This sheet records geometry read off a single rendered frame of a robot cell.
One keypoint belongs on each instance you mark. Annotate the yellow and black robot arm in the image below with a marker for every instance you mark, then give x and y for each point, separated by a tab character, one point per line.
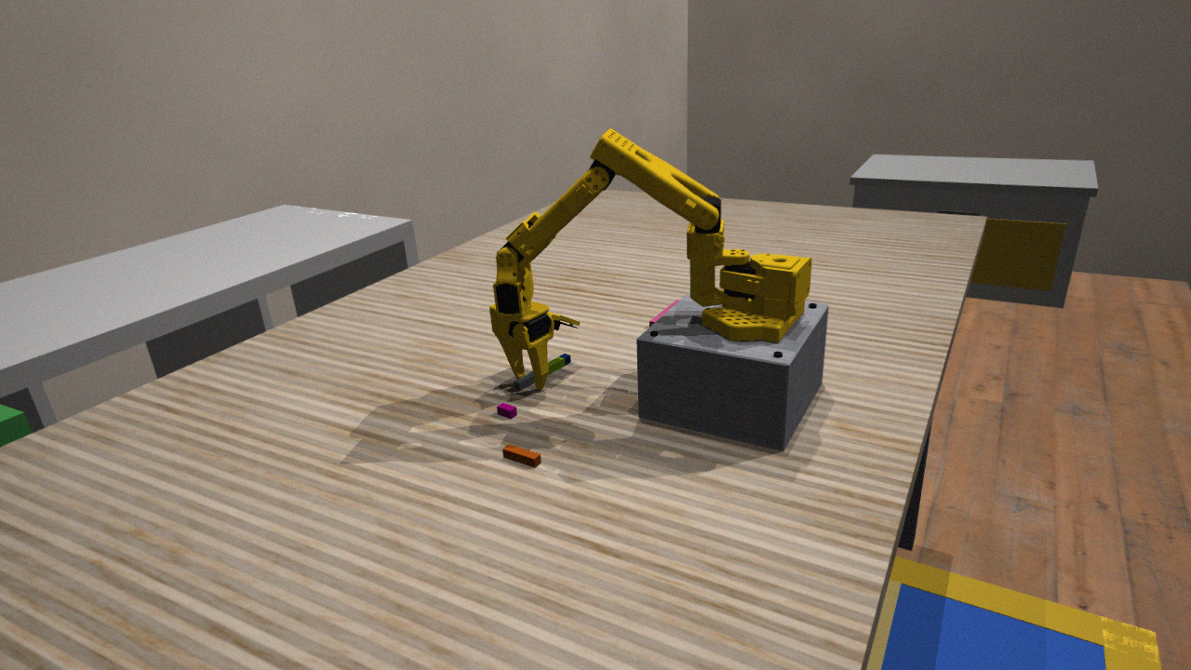
766	279

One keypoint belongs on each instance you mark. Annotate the orange rectangular rod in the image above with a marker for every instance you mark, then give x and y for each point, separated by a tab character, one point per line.
521	455

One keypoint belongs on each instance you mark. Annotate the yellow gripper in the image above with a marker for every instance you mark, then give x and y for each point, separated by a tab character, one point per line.
530	332

